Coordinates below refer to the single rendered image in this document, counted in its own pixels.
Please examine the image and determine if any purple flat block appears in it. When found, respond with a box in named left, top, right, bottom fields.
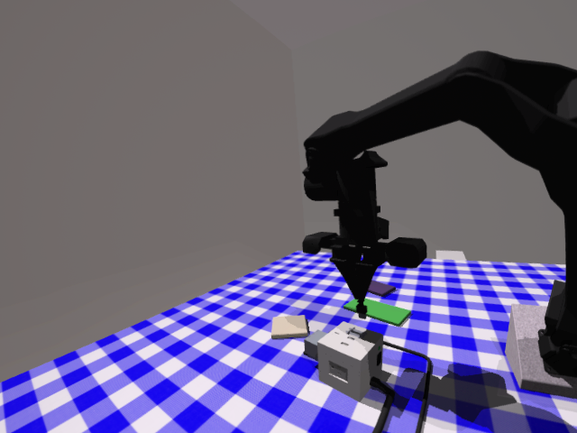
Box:
left=367, top=280, right=396, bottom=297

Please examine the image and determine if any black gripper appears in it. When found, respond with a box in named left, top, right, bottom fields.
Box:
left=302, top=199, right=426, bottom=301

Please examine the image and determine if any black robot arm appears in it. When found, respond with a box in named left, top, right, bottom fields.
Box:
left=302, top=51, right=577, bottom=378

